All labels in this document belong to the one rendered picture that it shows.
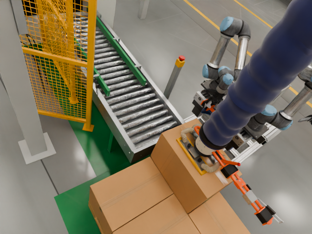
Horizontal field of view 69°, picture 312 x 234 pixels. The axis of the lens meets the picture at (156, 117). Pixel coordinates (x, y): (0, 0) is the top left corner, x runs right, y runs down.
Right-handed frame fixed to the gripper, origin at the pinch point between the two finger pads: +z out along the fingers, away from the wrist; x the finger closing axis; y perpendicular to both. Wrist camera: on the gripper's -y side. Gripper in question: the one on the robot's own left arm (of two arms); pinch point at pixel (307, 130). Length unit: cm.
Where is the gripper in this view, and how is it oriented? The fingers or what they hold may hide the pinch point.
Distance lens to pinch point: 175.1
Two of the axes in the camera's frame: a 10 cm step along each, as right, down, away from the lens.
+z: -2.5, 6.0, 7.6
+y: -8.6, 2.2, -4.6
